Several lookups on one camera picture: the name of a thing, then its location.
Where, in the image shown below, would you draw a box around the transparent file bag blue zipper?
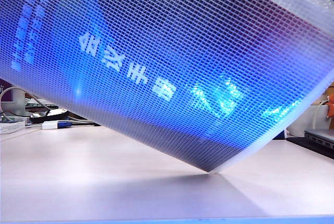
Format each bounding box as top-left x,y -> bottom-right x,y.
0,0 -> 334,175

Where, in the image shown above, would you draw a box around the black round monitor base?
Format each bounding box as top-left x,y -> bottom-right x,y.
30,108 -> 70,124

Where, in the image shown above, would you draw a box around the white adapter with blue plug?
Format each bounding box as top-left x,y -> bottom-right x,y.
41,120 -> 73,130

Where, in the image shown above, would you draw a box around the dark navy book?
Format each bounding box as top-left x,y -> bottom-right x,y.
272,129 -> 288,140

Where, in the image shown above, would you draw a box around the flat stack of magazines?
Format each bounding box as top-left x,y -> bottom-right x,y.
25,98 -> 60,110

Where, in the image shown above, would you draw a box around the white ceramic mug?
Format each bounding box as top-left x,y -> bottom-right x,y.
285,101 -> 331,138

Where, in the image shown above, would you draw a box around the grey laptop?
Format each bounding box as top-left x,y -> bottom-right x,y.
304,128 -> 334,149

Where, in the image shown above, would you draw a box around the stack of white booklets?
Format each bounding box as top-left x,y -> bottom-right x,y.
0,119 -> 27,135

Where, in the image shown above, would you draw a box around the white box with purple label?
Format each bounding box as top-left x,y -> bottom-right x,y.
0,79 -> 27,117

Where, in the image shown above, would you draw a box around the orange toy figure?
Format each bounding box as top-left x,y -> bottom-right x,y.
322,88 -> 334,117

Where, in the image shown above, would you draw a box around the white charging cable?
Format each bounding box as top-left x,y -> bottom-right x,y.
312,100 -> 330,131

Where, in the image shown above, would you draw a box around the light grey curved cable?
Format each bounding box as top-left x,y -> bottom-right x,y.
0,87 -> 52,112

